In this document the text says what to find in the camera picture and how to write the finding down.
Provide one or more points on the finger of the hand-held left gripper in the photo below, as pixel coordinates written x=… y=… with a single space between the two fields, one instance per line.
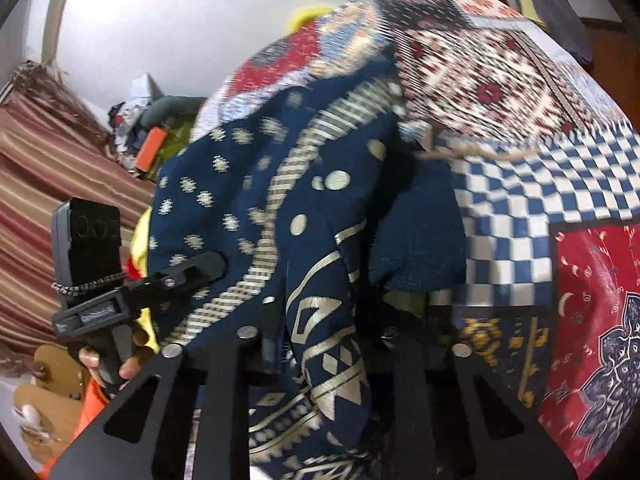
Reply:
x=185 y=272

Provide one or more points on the pile of mixed clothes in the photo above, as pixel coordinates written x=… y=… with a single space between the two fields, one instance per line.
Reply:
x=125 y=130

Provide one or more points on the red striped curtain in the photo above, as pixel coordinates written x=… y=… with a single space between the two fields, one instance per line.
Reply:
x=50 y=170

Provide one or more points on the green cloth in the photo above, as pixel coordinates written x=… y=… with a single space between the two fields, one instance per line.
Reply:
x=175 y=142

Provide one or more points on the orange object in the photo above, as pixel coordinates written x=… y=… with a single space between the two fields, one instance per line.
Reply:
x=150 y=149

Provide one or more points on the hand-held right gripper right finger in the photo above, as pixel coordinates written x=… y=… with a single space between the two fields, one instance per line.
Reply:
x=415 y=375

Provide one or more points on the navy patterned garment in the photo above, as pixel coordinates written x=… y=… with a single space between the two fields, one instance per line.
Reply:
x=240 y=185

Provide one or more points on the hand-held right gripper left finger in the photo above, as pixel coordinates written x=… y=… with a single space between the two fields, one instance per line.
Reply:
x=230 y=360

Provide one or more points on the grey rounded object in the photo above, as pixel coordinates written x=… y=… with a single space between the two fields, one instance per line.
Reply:
x=170 y=107

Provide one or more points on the yellow curved object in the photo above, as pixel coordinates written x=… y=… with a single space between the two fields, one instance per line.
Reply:
x=310 y=16

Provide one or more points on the tan sandals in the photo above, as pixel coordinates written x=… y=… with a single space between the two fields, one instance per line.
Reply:
x=50 y=410

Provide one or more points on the small yellow item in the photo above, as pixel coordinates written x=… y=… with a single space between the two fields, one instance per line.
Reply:
x=525 y=2

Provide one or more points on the person's left hand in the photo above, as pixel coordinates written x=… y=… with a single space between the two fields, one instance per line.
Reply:
x=137 y=355

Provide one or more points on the dark grey pillow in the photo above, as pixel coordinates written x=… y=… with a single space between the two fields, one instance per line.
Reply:
x=557 y=10

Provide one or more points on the patchwork printed bedspread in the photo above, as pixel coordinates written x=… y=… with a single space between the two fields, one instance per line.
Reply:
x=500 y=75

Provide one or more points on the yellow cartoon blanket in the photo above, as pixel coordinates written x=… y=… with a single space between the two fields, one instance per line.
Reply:
x=142 y=240

